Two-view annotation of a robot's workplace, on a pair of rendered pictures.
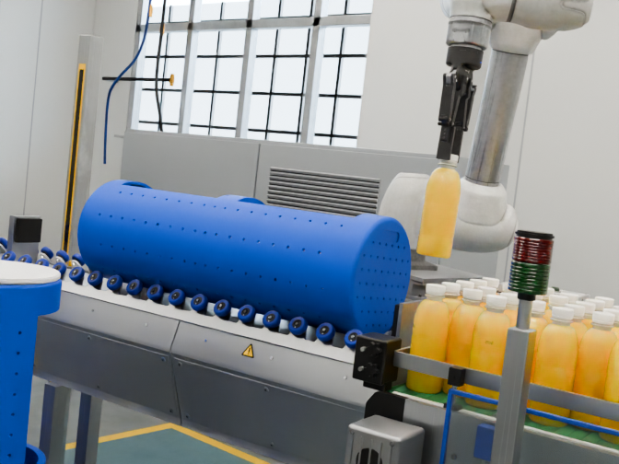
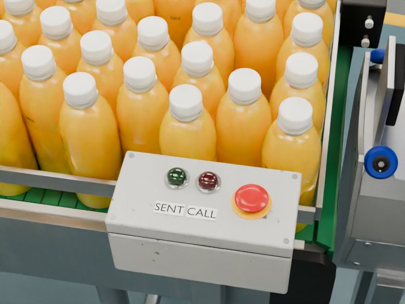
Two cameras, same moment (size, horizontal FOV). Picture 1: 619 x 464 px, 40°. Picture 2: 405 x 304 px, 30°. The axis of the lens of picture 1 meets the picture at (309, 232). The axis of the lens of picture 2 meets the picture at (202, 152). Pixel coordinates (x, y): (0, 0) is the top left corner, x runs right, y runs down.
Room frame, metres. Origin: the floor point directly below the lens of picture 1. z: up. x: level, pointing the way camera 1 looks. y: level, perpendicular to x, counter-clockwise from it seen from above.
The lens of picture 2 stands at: (2.45, -0.74, 1.76)
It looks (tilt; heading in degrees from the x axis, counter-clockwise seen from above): 51 degrees down; 159
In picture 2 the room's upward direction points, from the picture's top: 2 degrees counter-clockwise
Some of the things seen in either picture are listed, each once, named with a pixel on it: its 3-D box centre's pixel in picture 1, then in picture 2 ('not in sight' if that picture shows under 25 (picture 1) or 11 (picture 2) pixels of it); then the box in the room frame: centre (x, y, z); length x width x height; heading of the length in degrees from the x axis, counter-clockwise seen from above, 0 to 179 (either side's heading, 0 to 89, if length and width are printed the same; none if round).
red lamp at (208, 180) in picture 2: not in sight; (208, 180); (1.99, -0.56, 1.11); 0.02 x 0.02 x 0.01
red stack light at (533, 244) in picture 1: (532, 249); not in sight; (1.37, -0.36, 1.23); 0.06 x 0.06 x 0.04
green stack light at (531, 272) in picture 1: (529, 277); not in sight; (1.37, -0.36, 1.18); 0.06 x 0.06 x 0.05
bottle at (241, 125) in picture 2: not in sight; (242, 140); (1.88, -0.46, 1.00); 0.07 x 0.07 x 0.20
